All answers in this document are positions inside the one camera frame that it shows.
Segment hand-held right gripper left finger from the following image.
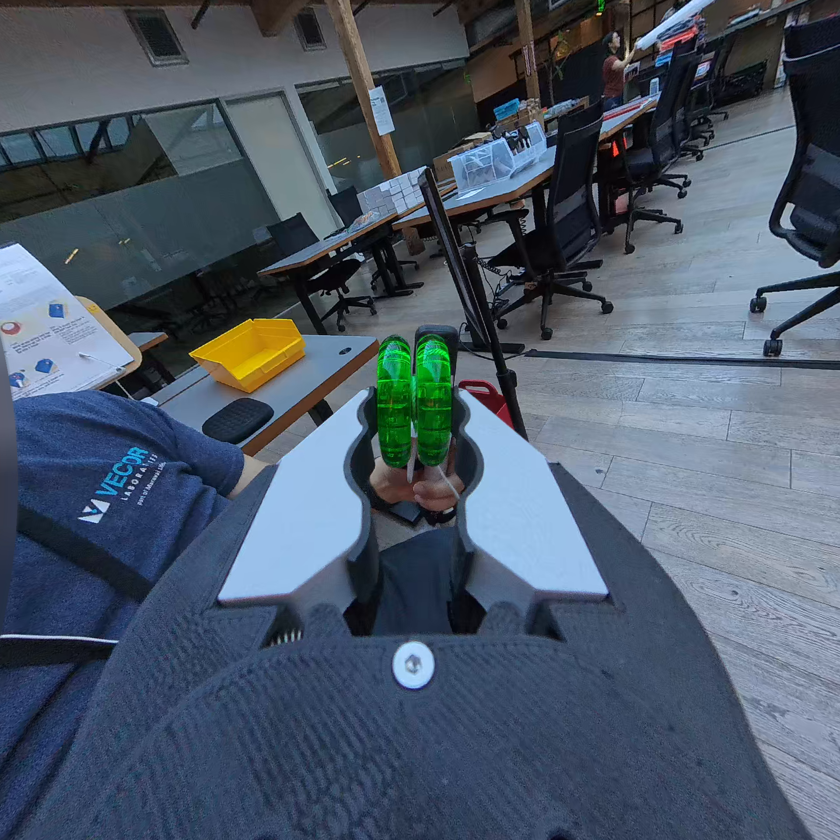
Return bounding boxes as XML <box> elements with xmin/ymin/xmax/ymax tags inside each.
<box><xmin>217</xmin><ymin>387</ymin><xmax>382</xmax><ymax>636</ymax></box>

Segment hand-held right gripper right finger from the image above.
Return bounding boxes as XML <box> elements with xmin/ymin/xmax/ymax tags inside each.
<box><xmin>451</xmin><ymin>387</ymin><xmax>611</xmax><ymax>636</ymax></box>

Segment green yoyo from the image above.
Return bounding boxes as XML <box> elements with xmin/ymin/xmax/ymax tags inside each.
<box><xmin>376</xmin><ymin>335</ymin><xmax>454</xmax><ymax>468</ymax></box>

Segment person's left hand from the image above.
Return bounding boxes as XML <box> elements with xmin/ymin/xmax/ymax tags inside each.
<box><xmin>368</xmin><ymin>465</ymin><xmax>466</xmax><ymax>514</ymax></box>

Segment black floor stand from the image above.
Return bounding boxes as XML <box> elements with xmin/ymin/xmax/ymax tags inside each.
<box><xmin>417</xmin><ymin>167</ymin><xmax>529</xmax><ymax>442</ymax></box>

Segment red container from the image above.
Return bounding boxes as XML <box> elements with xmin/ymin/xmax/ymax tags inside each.
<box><xmin>457</xmin><ymin>379</ymin><xmax>513</xmax><ymax>427</ymax></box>

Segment grey desk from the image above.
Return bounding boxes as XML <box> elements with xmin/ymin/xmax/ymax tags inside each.
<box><xmin>154</xmin><ymin>335</ymin><xmax>380</xmax><ymax>457</ymax></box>

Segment person's dark pants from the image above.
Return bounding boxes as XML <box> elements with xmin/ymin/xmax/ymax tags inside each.
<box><xmin>375</xmin><ymin>528</ymin><xmax>455</xmax><ymax>636</ymax></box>

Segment black wrist rest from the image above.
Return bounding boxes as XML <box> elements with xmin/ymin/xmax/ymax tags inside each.
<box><xmin>201</xmin><ymin>397</ymin><xmax>275</xmax><ymax>445</ymax></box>

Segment black office chair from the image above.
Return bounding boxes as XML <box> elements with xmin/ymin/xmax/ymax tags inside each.
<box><xmin>266</xmin><ymin>212</ymin><xmax>378</xmax><ymax>332</ymax></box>
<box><xmin>750</xmin><ymin>16</ymin><xmax>840</xmax><ymax>358</ymax></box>
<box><xmin>489</xmin><ymin>98</ymin><xmax>614</xmax><ymax>341</ymax></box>
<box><xmin>600</xmin><ymin>39</ymin><xmax>706</xmax><ymax>253</ymax></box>

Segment stack of white boxes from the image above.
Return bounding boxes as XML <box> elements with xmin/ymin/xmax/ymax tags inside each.
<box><xmin>356</xmin><ymin>166</ymin><xmax>427</xmax><ymax>217</ymax></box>

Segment yellow plastic bin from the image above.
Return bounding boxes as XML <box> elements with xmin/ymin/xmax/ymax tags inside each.
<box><xmin>189</xmin><ymin>318</ymin><xmax>306</xmax><ymax>393</ymax></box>

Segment clear plastic organizer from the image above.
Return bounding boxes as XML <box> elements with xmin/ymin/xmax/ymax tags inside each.
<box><xmin>448</xmin><ymin>121</ymin><xmax>547</xmax><ymax>191</ymax></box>

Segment person's blue shirt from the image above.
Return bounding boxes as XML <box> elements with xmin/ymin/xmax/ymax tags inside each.
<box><xmin>0</xmin><ymin>390</ymin><xmax>247</xmax><ymax>808</ymax></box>

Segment wooden clipboard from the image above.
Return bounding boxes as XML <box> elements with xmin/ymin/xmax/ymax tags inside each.
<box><xmin>72</xmin><ymin>295</ymin><xmax>143</xmax><ymax>395</ymax></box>

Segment printed instruction sheet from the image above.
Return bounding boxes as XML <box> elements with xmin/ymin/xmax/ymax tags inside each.
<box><xmin>0</xmin><ymin>243</ymin><xmax>135</xmax><ymax>401</ymax></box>

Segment white rolled sheet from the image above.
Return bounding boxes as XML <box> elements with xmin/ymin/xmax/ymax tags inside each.
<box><xmin>633</xmin><ymin>0</ymin><xmax>713</xmax><ymax>50</ymax></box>

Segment black shoulder strap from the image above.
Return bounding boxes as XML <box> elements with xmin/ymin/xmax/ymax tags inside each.
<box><xmin>13</xmin><ymin>502</ymin><xmax>158</xmax><ymax>603</ymax></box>

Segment wooden post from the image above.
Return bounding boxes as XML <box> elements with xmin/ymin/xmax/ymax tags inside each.
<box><xmin>326</xmin><ymin>0</ymin><xmax>403</xmax><ymax>178</ymax></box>

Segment wall vent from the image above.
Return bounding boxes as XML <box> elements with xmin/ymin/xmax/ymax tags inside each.
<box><xmin>125</xmin><ymin>8</ymin><xmax>189</xmax><ymax>67</ymax></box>
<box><xmin>293</xmin><ymin>7</ymin><xmax>327</xmax><ymax>52</ymax></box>

